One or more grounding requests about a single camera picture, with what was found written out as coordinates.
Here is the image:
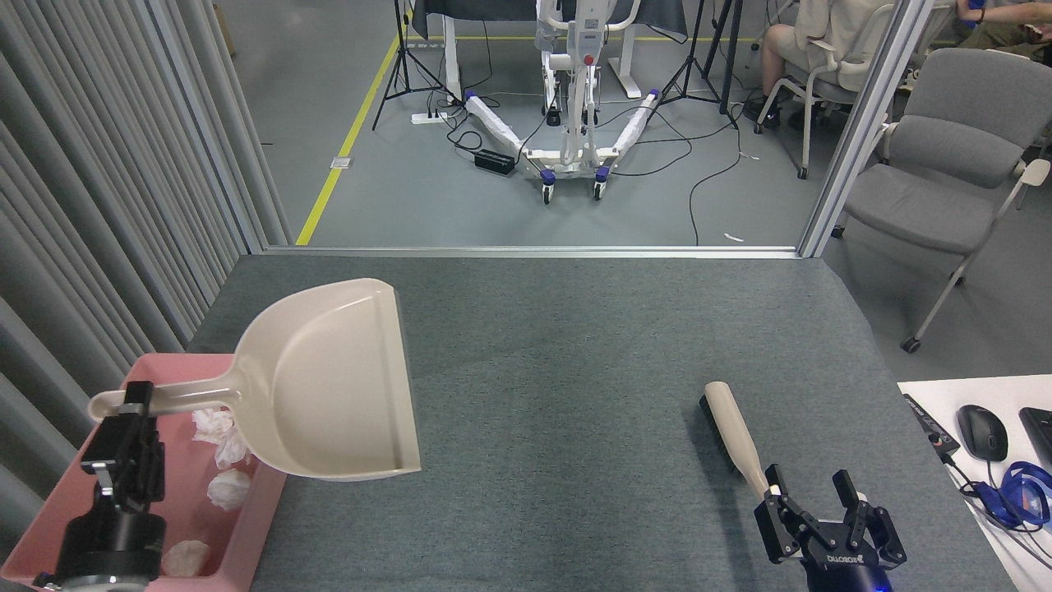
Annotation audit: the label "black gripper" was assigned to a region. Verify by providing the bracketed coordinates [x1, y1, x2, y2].
[56, 381, 167, 580]
[754, 465, 907, 592]

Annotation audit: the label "beige hand brush black bristles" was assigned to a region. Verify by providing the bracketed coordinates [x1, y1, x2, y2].
[699, 381, 777, 502]

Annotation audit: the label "beige plastic dustpan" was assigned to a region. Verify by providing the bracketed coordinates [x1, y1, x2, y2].
[88, 278, 422, 482]

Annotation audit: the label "pink plastic bin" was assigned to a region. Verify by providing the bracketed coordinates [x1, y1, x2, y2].
[0, 354, 288, 592]

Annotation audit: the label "black slim device box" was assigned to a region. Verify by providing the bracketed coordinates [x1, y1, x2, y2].
[902, 394, 961, 461]

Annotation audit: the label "white side table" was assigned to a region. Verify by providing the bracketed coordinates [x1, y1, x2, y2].
[897, 375, 1052, 592]

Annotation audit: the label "black computer mouse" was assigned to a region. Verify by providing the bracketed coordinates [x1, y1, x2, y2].
[956, 405, 1008, 463]

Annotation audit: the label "blue headphones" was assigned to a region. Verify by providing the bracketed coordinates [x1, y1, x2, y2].
[974, 461, 1052, 531]

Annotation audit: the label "grey ribbed curtain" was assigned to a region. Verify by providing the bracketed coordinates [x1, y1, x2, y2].
[0, 0, 293, 568]

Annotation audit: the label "grey padded chair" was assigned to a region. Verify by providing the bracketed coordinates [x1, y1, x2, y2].
[832, 48, 1052, 354]

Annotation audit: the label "white office chair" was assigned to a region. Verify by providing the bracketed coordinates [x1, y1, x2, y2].
[753, 4, 897, 180]

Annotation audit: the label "black tripod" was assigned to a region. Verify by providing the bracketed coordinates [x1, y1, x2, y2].
[649, 0, 745, 130]
[372, 0, 461, 131]

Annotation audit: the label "white wheeled stand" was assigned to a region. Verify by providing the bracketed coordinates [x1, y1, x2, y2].
[462, 0, 662, 205]

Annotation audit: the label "white-legged desk black cover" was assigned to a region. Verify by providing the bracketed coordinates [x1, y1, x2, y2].
[408, 0, 690, 101]

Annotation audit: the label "person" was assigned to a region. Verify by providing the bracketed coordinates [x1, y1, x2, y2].
[956, 0, 1052, 62]

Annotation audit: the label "black desk cable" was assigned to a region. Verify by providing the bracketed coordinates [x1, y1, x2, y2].
[941, 452, 1052, 570]

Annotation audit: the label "black floor cable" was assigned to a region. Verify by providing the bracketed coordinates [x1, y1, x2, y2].
[612, 107, 745, 246]

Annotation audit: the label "silver table edge rail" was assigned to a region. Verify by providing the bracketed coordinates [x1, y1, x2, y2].
[263, 245, 800, 261]

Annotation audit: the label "silver frame post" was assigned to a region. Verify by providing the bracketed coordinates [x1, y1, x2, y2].
[799, 0, 938, 258]

